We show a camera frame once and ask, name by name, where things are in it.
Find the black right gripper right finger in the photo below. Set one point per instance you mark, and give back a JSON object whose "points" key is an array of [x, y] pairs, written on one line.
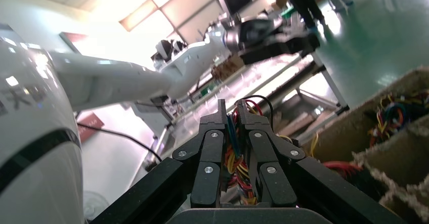
{"points": [[276, 185]]}

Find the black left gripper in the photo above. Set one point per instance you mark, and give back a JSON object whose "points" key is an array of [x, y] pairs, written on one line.
{"points": [[256, 31]]}

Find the brown cardboard carton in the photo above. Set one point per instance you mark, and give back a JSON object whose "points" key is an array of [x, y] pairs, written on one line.
{"points": [[229, 66]]}

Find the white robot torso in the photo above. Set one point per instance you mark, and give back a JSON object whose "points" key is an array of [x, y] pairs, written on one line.
{"points": [[33, 132]]}

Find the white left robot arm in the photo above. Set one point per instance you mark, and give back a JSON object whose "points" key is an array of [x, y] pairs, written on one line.
{"points": [[117, 78]]}

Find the brown divided cardboard box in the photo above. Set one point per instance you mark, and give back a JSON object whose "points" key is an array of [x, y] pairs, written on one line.
{"points": [[402, 159]]}

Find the black metal table frame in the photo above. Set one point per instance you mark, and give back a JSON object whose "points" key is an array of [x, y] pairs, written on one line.
{"points": [[331, 85]]}

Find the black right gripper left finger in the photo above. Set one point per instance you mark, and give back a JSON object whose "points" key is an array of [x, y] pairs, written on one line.
{"points": [[209, 182]]}

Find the red wall sign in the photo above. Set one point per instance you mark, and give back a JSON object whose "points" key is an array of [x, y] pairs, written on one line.
{"points": [[89, 125], [75, 41]]}

